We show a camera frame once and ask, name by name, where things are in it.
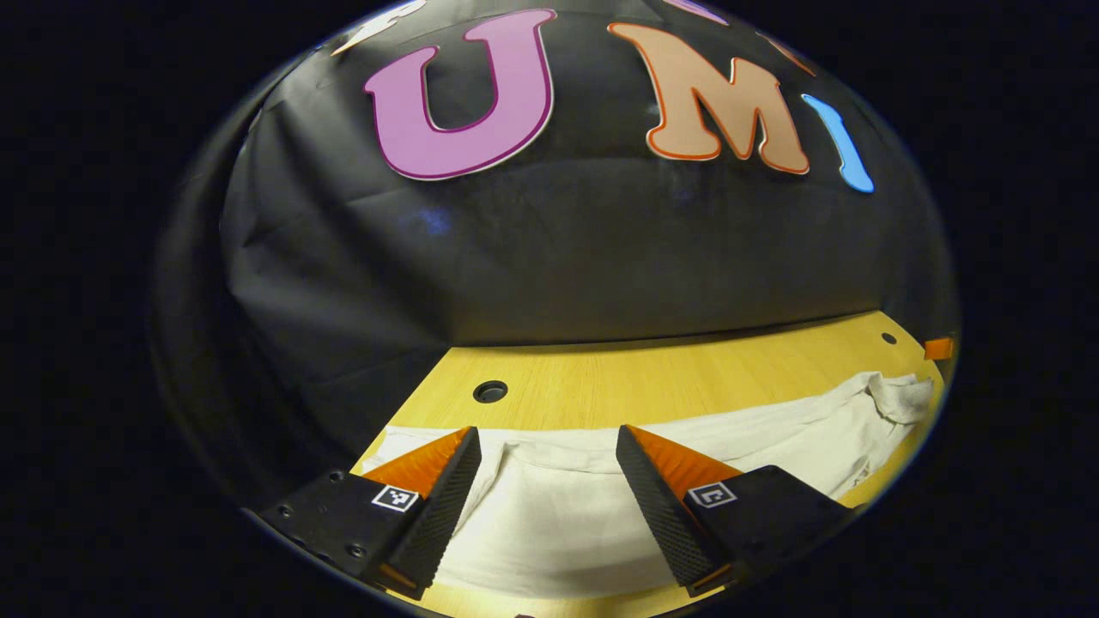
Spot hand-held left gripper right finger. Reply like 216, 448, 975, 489
616, 424, 855, 599

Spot white jeans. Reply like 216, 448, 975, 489
356, 371, 935, 600

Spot black backdrop cloth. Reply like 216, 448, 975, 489
155, 0, 958, 507

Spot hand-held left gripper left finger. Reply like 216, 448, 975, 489
245, 426, 483, 600

